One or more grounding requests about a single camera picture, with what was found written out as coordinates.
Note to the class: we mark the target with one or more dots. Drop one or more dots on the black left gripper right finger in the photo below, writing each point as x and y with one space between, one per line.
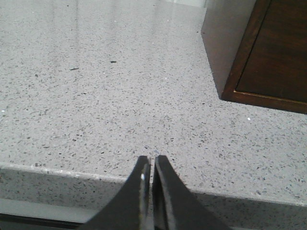
175 207

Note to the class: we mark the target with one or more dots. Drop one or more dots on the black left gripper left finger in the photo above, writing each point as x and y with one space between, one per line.
129 208

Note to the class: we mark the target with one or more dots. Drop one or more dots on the dark wooden drawer cabinet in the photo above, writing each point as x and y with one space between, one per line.
257 51

